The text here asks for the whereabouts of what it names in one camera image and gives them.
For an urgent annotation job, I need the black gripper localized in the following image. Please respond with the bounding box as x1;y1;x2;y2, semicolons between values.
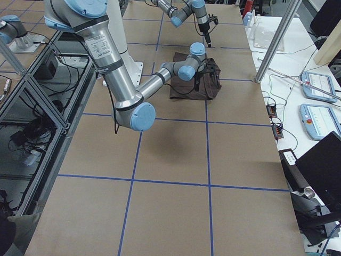
199;22;212;47
194;60;221;91

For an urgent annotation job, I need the dark brown t-shirt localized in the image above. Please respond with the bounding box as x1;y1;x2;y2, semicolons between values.
169;55;221;100

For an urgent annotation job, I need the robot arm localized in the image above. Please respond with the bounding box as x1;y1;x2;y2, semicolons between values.
44;1;206;131
144;0;218;47

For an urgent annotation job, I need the clear acrylic tray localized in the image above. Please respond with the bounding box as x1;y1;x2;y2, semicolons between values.
243;12;281;49

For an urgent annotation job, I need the red cylinder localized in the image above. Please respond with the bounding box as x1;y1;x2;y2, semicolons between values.
243;0;254;17

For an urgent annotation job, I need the far blue teach pendant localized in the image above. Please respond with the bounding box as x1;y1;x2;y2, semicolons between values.
301;71;338;103

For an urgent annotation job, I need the blue teach pendant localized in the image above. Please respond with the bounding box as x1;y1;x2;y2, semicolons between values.
301;71;338;103
299;104;340;141

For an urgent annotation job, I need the near blue teach pendant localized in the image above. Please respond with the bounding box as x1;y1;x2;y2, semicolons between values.
299;104;340;141

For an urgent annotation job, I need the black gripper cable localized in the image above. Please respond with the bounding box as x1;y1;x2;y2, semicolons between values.
111;84;200;135
194;13;219;37

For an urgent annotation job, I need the aluminium frame post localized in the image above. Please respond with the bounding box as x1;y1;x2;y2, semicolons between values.
255;0;302;84

